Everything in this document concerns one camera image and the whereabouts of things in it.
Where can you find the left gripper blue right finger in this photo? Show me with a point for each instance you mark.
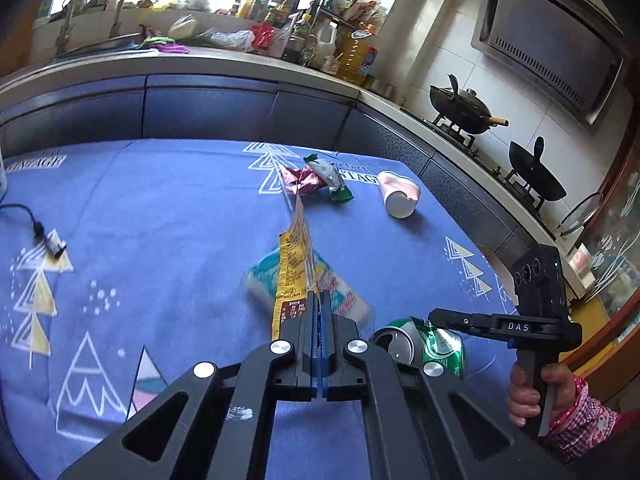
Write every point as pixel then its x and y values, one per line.
pixel 343 357

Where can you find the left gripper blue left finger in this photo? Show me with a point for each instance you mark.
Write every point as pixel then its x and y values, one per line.
pixel 298 381

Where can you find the yellow snack wrapper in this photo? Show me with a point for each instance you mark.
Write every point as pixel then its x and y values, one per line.
pixel 297 270

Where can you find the green white snack wrapper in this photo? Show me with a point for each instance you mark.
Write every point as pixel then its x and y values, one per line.
pixel 329 174

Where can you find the right pink patterned sleeve forearm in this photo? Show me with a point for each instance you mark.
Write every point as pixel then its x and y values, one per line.
pixel 586 424

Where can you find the crushed green can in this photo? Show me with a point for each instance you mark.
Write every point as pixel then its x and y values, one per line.
pixel 415 342

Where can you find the dark red foil wrapper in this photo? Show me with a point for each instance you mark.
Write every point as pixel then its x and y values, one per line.
pixel 300 181

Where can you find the black frying pan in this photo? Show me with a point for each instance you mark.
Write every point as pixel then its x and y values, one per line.
pixel 529 167

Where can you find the pink white paper cup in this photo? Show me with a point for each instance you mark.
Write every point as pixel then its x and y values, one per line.
pixel 400 194

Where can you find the blue patterned tablecloth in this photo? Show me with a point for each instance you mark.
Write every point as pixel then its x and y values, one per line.
pixel 123 262

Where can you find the gas stove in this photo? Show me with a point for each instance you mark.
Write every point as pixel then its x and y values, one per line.
pixel 497 169

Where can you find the black wok with lid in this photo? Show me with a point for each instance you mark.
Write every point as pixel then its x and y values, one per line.
pixel 462 108

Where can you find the white plastic jug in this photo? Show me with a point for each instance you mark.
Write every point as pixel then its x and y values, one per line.
pixel 325 44

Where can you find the dark soy sauce bottle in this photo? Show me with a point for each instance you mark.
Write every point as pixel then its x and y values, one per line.
pixel 296 41

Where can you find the yellow cooking oil bottle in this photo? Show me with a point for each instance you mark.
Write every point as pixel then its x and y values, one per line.
pixel 358 55

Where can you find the white plastic bag on counter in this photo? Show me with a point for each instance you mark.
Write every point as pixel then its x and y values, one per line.
pixel 241 41

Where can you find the red snack bag on counter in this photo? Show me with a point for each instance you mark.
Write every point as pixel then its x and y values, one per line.
pixel 263 34

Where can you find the range hood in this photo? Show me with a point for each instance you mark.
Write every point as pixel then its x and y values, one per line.
pixel 572 50

